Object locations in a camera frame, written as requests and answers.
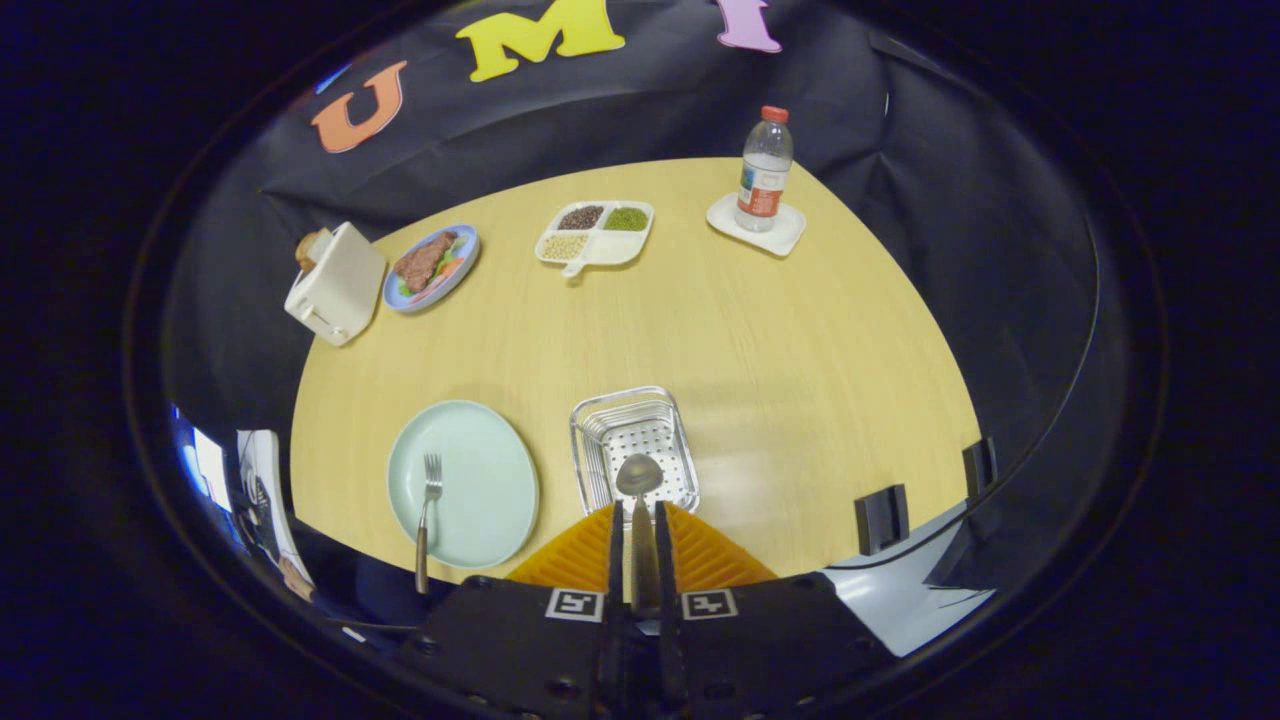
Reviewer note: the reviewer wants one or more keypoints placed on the black table clamp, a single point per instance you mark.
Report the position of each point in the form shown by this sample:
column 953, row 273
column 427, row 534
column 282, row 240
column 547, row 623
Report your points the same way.
column 978, row 465
column 880, row 518

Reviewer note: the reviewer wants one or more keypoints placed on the clear red-capped water bottle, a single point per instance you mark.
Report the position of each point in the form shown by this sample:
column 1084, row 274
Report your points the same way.
column 765, row 170

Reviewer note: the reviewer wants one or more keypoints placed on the pile of yellow beans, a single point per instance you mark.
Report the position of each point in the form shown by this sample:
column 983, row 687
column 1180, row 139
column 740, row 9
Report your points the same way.
column 564, row 247

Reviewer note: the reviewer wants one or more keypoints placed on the orange carrot slices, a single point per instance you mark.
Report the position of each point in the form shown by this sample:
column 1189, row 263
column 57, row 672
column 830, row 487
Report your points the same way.
column 450, row 270

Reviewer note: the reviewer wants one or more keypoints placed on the pile of green beans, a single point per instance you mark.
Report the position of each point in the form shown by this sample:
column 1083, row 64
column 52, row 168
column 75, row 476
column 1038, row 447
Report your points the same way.
column 626, row 219

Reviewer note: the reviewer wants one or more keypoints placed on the white side desk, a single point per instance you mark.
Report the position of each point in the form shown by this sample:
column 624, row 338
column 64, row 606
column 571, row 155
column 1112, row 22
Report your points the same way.
column 268, row 465

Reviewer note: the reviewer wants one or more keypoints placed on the small blue plate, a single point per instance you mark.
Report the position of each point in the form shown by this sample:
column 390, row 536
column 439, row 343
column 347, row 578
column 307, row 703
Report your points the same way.
column 466, row 262

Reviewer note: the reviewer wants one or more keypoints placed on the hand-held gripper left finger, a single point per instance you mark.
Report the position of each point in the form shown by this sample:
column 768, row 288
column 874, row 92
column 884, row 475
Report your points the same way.
column 616, row 565

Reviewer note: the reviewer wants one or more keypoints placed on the black backdrop cloth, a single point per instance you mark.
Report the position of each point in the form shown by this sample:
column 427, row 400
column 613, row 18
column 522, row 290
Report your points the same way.
column 500, row 130

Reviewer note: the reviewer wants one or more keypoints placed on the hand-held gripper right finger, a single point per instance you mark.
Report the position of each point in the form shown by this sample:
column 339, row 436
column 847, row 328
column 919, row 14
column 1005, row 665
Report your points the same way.
column 664, row 565

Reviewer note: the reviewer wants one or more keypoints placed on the brown steak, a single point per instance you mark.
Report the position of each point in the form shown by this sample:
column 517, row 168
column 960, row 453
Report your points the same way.
column 420, row 263

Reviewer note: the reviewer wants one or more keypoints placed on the black keypad device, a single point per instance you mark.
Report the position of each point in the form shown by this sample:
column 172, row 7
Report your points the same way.
column 258, row 505

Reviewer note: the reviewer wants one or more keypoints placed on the green lettuce leaves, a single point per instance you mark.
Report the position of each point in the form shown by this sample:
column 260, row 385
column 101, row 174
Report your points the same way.
column 452, row 247

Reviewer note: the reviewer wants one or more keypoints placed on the white divided dish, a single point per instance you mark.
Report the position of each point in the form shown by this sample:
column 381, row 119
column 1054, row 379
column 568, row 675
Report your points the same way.
column 620, row 248

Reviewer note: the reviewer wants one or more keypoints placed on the pile of dark beans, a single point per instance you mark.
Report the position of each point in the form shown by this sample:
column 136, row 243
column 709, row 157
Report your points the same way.
column 580, row 217

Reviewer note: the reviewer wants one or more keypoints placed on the pale green plate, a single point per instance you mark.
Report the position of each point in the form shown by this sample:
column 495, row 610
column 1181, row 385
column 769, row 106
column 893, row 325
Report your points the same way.
column 480, row 480

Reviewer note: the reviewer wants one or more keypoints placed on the toasted bread slice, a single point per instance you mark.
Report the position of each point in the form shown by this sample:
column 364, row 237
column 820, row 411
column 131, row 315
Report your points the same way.
column 308, row 250

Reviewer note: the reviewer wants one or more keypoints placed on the computer monitor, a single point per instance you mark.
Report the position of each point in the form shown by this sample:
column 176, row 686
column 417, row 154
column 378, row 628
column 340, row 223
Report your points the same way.
column 210, row 465

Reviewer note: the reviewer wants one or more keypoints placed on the white square coaster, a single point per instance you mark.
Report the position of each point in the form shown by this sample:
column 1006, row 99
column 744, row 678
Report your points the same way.
column 785, row 237

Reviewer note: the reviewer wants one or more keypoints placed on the cream white toaster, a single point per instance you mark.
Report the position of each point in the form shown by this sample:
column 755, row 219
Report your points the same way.
column 340, row 280

